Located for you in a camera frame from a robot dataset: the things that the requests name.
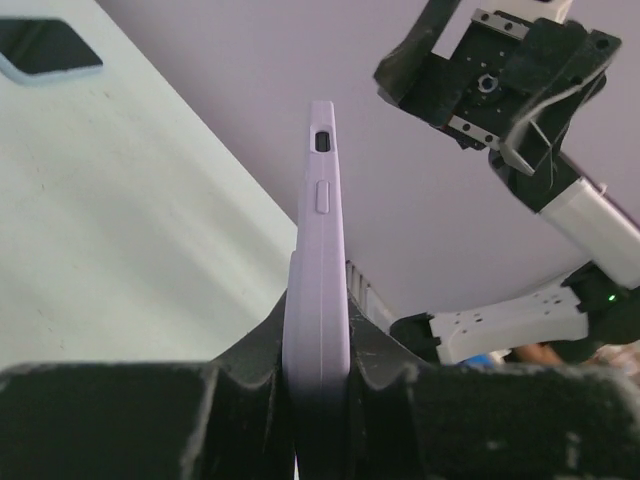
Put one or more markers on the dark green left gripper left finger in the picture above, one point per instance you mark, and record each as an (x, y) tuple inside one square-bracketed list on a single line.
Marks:
[(222, 419)]

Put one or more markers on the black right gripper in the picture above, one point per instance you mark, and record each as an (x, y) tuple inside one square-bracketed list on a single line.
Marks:
[(512, 85)]

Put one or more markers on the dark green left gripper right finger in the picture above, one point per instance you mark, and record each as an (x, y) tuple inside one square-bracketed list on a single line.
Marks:
[(415, 420)]

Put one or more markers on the lilac phone case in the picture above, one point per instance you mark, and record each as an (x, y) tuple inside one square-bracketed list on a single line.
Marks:
[(316, 358)]

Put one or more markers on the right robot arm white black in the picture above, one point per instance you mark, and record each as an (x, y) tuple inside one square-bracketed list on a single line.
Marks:
[(596, 304)]

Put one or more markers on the black phone in blue case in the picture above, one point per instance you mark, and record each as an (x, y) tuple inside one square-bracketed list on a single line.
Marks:
[(36, 51)]

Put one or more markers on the aluminium right side rail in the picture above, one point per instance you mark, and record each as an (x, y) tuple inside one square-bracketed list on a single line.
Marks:
[(367, 299)]

